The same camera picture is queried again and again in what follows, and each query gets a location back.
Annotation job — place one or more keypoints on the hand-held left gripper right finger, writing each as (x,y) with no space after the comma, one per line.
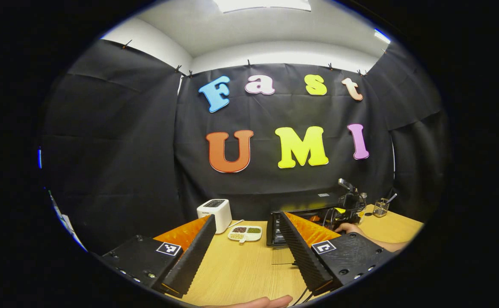
(303,256)

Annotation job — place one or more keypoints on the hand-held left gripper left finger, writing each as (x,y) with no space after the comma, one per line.
(191,256)

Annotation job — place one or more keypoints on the black electric oven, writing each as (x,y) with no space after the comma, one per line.
(301,201)

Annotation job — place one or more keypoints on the metal mesh holder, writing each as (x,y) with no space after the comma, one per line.
(380,208)

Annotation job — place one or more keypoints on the white toaster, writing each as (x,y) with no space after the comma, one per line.
(215,211)

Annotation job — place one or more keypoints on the white divided seasoning dish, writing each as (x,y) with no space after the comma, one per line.
(245,233)

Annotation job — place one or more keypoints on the black backdrop cloth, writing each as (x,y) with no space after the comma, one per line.
(275,184)

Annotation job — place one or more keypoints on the ceiling light panel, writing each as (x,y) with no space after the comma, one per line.
(382,36)
(262,4)

